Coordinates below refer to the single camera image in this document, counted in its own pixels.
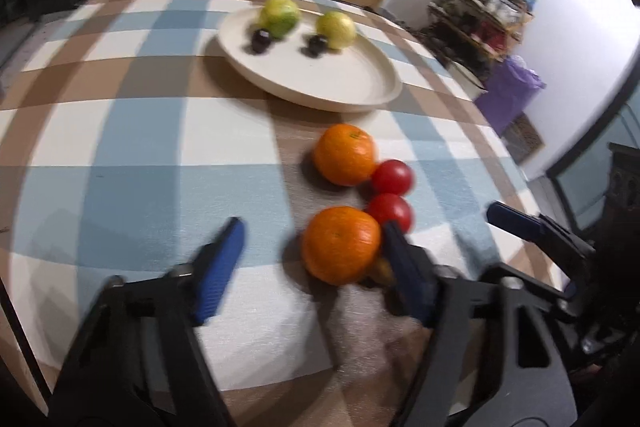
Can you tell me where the checkered tablecloth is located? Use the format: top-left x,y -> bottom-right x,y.
0,0 -> 569,427

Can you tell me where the red tomato left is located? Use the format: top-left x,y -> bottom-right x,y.
366,193 -> 413,233

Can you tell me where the brown longan upper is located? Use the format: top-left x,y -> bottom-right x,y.
368,257 -> 396,287

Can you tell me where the green round fruit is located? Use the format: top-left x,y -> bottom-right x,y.
258,0 -> 300,39

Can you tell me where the cream round plate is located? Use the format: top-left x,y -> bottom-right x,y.
217,8 -> 401,113

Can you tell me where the yellow round fruit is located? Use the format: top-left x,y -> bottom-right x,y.
316,11 -> 357,51

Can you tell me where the red tomato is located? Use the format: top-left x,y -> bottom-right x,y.
366,193 -> 413,233
370,159 -> 414,196

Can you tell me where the red tomato right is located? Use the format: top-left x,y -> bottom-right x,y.
370,159 -> 414,196

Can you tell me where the wooden shoe rack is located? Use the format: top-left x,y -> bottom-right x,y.
422,0 -> 537,72

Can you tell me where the dark plum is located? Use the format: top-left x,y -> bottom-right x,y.
306,34 -> 329,58
250,28 -> 272,54

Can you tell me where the purple bag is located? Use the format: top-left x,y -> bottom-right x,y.
474,55 -> 547,135

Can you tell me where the orange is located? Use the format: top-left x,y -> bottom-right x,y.
311,124 -> 378,186
300,206 -> 382,286

